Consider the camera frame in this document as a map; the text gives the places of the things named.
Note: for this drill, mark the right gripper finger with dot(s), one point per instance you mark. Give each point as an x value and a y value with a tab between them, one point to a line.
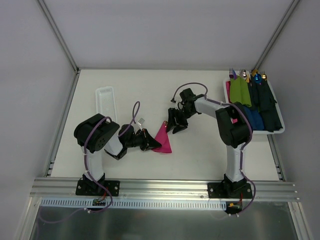
172	124
180	122

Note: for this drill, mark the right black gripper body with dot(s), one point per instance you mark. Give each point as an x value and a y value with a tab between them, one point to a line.
178	116

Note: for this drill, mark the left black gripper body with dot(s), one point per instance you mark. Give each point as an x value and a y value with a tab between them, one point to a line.
145	139

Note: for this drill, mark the magenta paper napkin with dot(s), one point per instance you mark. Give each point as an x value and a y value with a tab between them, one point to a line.
163	138

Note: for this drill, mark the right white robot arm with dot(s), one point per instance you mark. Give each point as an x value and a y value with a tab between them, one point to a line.
235	132

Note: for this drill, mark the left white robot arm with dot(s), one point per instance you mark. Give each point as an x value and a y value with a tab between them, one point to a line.
97	135

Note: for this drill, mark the green rolled napkin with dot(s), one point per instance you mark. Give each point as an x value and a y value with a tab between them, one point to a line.
239	92

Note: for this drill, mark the dark navy rolled napkin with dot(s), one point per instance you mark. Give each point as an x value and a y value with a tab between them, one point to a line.
254	96

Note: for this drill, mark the blue rolled napkin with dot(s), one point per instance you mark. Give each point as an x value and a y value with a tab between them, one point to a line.
255	119

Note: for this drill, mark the dark teal rolled napkin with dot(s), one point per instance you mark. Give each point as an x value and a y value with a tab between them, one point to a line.
267	108

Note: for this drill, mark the white napkin tray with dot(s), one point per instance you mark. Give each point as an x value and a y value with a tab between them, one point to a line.
277	107

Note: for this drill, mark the white slotted cutlery basket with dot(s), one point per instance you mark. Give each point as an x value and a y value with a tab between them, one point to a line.
105	102

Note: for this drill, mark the purple fork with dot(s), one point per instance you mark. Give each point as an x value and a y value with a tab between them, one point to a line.
232	74

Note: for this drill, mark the silver spoon in tray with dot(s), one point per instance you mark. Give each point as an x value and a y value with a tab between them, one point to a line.
244	74

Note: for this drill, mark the blue spoon in tray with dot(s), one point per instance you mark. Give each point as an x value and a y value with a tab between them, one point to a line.
257	78

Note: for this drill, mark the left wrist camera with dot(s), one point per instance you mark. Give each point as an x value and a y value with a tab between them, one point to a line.
140	123

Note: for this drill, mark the aluminium mounting rail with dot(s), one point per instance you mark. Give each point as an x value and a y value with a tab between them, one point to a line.
153	189

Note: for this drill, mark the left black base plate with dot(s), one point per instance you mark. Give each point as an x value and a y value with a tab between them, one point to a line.
87	187

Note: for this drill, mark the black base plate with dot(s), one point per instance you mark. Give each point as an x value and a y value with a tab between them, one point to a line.
229	190
87	187

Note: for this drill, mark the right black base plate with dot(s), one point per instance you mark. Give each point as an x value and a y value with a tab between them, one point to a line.
229	190

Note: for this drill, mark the white slotted cable duct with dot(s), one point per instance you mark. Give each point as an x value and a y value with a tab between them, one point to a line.
212	205

